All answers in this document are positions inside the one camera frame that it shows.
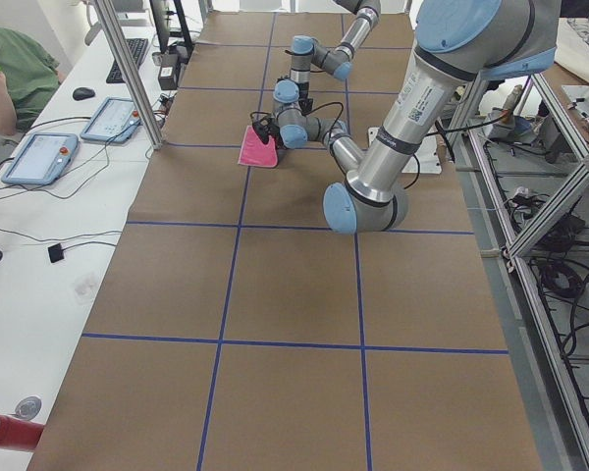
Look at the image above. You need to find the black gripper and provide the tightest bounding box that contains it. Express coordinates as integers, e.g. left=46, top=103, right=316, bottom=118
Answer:
left=254, top=117, right=279, bottom=145

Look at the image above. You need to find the pink and grey towel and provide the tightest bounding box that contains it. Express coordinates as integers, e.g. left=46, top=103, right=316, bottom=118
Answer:
left=238, top=126, right=278, bottom=168

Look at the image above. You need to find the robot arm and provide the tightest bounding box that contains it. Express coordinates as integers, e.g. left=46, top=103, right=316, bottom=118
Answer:
left=252, top=0, right=561, bottom=235
left=288, top=0, right=381, bottom=100

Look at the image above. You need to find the black power adapter box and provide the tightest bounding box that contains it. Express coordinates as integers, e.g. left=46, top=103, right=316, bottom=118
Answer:
left=158, top=53, right=181, bottom=91

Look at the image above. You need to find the far blue teach pendant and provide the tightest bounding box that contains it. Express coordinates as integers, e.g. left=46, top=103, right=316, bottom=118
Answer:
left=80, top=97, right=141, bottom=144

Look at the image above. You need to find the blue teach pendant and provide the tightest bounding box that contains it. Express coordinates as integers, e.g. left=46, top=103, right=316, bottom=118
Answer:
left=80, top=97, right=141, bottom=144
left=1, top=132, right=79, bottom=185

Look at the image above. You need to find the black keyboard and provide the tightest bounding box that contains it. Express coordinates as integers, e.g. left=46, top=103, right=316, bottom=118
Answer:
left=105, top=37, right=150, bottom=84

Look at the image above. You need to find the black computer mouse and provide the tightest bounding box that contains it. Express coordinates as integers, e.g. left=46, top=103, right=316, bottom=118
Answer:
left=72, top=87, right=95, bottom=101

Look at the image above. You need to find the near blue teach pendant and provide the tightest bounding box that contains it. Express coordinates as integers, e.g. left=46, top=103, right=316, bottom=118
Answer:
left=1, top=132, right=79, bottom=185

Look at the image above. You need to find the small black square device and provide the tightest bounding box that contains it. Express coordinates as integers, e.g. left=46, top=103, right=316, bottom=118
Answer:
left=47, top=243, right=66, bottom=264

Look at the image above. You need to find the person in green shirt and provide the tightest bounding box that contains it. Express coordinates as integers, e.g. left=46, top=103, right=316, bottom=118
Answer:
left=0, top=27, right=65, bottom=136

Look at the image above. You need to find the round metal desk grommet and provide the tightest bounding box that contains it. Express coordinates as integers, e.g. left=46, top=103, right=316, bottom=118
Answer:
left=13, top=395, right=42, bottom=421

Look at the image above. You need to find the red cylinder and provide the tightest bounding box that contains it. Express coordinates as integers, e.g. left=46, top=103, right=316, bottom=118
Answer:
left=0, top=414, right=44, bottom=451

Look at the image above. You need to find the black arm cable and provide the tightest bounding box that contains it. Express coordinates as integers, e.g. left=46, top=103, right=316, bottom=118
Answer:
left=248, top=101, right=348, bottom=130

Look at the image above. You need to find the aluminium frame post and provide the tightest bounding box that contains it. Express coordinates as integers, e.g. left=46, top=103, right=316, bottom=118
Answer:
left=93, top=0, right=163, bottom=150

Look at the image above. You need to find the aluminium frame rack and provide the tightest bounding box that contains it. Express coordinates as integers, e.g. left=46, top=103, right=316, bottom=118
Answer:
left=451, top=67, right=589, bottom=470

